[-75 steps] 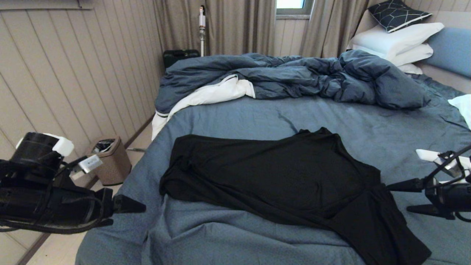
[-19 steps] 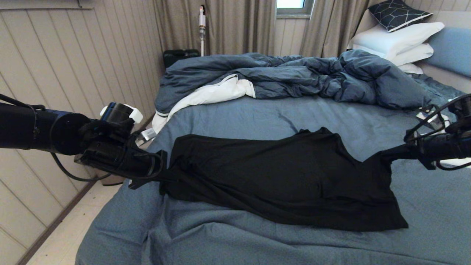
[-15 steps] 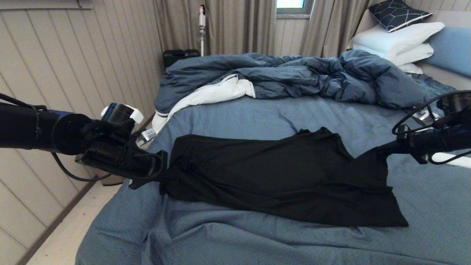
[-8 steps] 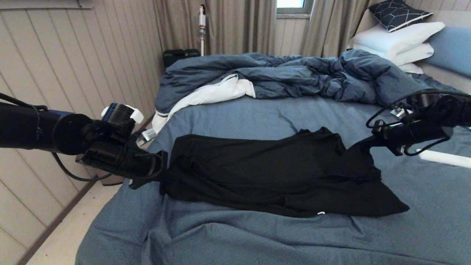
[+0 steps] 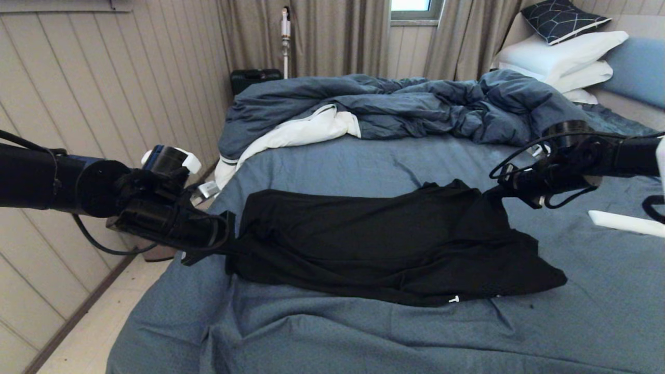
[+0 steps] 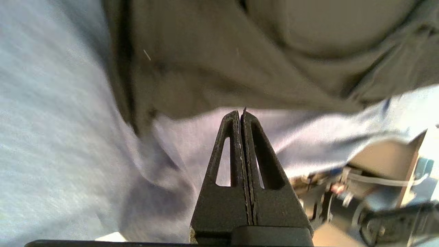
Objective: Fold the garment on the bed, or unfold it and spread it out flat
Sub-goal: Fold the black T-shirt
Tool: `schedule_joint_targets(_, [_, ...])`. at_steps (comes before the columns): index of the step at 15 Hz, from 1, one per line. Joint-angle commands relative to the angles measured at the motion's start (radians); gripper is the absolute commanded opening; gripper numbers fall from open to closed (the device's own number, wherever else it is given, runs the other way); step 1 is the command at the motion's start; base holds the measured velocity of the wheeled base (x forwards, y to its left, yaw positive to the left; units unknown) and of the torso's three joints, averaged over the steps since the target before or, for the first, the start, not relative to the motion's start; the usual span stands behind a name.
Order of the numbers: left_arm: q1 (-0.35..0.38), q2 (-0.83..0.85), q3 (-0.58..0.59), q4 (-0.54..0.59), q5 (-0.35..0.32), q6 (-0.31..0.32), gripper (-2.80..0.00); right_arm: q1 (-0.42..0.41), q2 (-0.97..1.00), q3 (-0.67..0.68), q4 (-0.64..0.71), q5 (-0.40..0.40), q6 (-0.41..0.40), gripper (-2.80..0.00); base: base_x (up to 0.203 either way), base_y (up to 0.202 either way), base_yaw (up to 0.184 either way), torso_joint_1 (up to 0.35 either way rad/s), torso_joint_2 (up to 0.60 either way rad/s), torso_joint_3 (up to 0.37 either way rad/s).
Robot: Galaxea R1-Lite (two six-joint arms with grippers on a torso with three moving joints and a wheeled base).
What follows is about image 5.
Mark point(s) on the blue bed sheet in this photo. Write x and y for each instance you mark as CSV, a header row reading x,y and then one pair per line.
x,y
363,332

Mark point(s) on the brown trash bin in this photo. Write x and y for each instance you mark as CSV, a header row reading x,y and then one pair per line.
x,y
156,254

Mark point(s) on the beige upholstered bed frame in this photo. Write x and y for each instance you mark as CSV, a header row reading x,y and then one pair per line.
x,y
636,111

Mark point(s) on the white pillow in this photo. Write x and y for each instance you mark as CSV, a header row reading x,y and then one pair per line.
x,y
561,52
586,76
581,95

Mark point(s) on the white stick vacuum cleaner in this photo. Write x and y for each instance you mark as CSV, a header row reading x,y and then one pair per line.
x,y
285,49

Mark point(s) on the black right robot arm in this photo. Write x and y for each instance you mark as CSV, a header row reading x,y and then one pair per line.
x,y
623,153

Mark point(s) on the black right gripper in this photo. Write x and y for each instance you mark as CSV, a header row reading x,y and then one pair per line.
x,y
550,179

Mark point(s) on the grey framed window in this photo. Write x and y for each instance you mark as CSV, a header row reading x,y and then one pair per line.
x,y
410,5

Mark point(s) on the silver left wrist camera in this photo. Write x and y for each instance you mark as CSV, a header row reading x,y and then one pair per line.
x,y
208,189

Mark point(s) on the dark patterned pillow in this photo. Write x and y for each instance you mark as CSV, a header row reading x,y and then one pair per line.
x,y
561,19

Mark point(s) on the black hard case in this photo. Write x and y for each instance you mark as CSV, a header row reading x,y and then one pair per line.
x,y
249,79

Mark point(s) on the black moon print T-shirt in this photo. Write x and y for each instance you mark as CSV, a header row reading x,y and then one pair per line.
x,y
389,244

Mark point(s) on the white flat strip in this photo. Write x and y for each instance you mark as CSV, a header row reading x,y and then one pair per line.
x,y
623,223

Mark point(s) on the white sheet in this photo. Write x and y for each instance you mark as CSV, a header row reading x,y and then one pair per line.
x,y
301,130

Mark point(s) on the crumpled blue duvet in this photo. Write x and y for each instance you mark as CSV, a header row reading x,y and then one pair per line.
x,y
415,106

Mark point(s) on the beige curtain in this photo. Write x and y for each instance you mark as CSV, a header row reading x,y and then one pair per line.
x,y
332,39
462,39

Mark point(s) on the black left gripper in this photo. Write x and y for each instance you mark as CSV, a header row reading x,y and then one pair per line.
x,y
171,223

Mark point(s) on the blue headboard cushion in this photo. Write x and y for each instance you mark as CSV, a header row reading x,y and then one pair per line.
x,y
643,68

